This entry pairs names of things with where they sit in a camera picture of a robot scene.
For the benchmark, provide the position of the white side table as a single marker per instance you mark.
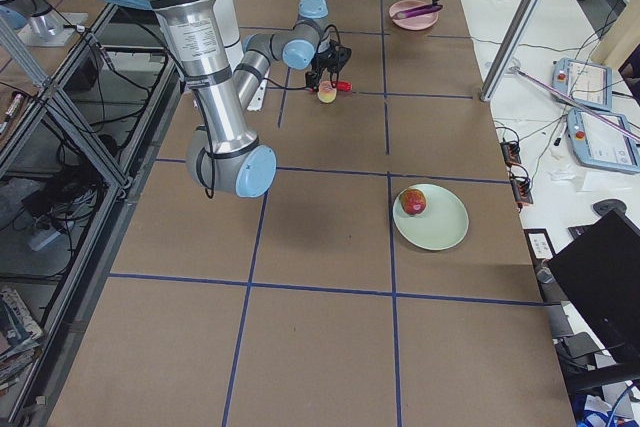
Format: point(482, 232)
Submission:
point(563, 190)

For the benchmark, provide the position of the black monitor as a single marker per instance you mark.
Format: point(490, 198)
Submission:
point(599, 274)

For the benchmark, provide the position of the stack of magazines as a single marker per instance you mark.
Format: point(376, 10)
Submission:
point(21, 337)

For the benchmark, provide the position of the white pillar with base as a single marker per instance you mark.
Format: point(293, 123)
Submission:
point(225, 14)

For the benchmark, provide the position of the pink plate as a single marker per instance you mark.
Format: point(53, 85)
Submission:
point(416, 23)

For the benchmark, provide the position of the red chili pepper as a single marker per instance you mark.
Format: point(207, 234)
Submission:
point(341, 86)

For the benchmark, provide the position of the upper teach pendant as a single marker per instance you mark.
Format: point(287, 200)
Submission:
point(587, 83)

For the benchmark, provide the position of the lower orange circuit board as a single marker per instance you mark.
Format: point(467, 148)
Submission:
point(521, 188)

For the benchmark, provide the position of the purple eggplant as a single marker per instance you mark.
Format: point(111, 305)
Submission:
point(418, 11)

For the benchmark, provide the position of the orange circuit board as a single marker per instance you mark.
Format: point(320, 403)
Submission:
point(521, 188)
point(511, 152)

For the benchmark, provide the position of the upper orange circuit board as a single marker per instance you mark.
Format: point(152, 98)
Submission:
point(511, 152)

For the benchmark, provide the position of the red yellow mango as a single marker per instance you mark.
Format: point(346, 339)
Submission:
point(413, 201)

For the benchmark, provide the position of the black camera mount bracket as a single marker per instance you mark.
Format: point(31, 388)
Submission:
point(339, 58)

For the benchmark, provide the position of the aluminium frame post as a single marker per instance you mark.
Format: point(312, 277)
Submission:
point(508, 47)

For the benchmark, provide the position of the lower teach pendant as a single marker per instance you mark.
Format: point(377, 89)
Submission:
point(596, 144)

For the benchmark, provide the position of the pink yellow peach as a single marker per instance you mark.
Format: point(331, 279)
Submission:
point(326, 92)

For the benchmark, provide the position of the teach pendant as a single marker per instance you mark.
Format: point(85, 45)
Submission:
point(587, 83)
point(596, 144)

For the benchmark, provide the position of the green plate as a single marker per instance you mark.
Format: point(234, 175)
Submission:
point(441, 225)

